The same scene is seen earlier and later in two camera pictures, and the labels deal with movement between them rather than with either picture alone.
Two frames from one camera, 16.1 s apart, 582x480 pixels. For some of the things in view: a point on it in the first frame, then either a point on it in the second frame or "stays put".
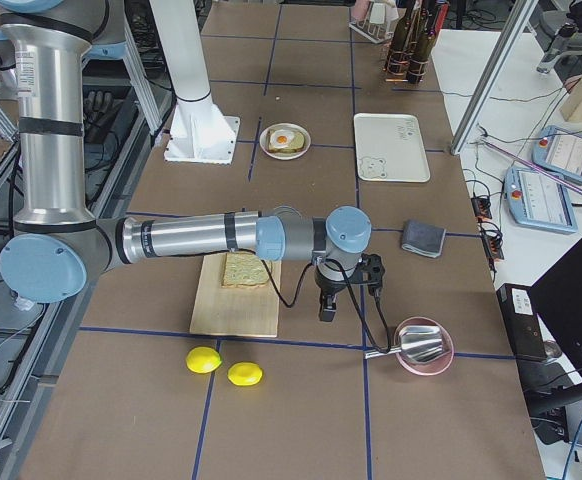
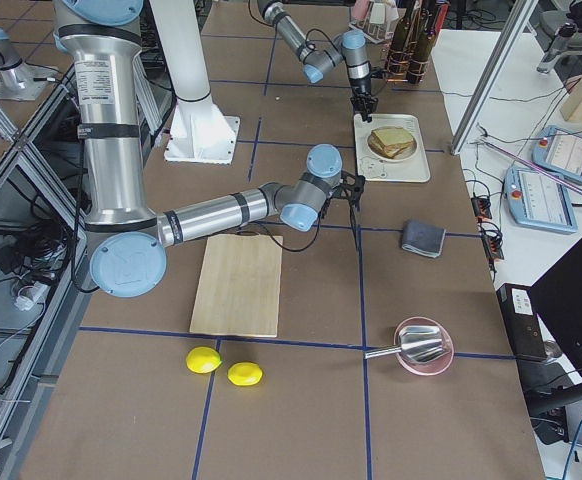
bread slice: x=294 y=146 to x=390 y=150
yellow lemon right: x=244 y=373 stays put
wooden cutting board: x=232 y=311 stays put
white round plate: x=285 y=156 to x=392 y=143
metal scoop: x=421 y=343 stays put
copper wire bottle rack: x=405 y=65 stays put
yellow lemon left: x=203 y=360 stays put
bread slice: x=243 y=268 to x=392 y=136
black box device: x=519 y=312 stays put
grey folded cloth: x=424 y=238 stays put
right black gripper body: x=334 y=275 to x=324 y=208
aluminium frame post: x=522 y=13 stays put
